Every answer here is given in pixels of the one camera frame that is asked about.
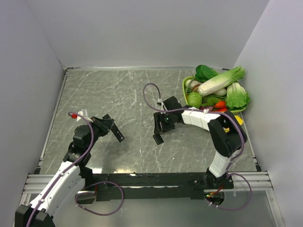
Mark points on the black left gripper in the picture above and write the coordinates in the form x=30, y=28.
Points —
x=104, y=125

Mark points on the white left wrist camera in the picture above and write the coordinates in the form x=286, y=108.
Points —
x=82, y=113

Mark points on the white mushroom toy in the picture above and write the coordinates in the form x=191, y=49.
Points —
x=192, y=83

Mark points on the purple onion toy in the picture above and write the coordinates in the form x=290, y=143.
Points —
x=207, y=108

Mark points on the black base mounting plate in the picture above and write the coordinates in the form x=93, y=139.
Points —
x=193, y=185

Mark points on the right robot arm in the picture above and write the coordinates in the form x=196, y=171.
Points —
x=227, y=135

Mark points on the aluminium frame rail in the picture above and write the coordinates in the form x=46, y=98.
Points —
x=259, y=181

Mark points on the black battery compartment cover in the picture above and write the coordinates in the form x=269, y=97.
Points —
x=158, y=139

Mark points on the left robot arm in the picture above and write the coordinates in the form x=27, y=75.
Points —
x=71, y=176

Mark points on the green leafy lettuce toy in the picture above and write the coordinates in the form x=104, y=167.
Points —
x=236, y=98

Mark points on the yellow cabbage toy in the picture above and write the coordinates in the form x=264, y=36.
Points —
x=239, y=120

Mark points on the green vegetable basket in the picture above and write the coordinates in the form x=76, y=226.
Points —
x=209, y=100

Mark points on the dark green spinach toy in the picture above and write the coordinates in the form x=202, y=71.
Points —
x=204, y=73

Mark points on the black remote control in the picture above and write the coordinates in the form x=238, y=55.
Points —
x=115, y=130

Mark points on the round green cabbage toy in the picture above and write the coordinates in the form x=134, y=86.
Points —
x=194, y=99

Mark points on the white radish toy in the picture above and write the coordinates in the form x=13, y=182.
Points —
x=220, y=92

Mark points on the red chili toy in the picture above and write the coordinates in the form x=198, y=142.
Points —
x=220, y=110

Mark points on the large napa cabbage toy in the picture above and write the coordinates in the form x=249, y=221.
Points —
x=220, y=81

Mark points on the orange carrot toy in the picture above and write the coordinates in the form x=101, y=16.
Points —
x=220, y=105

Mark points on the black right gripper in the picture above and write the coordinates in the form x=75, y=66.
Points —
x=158, y=117

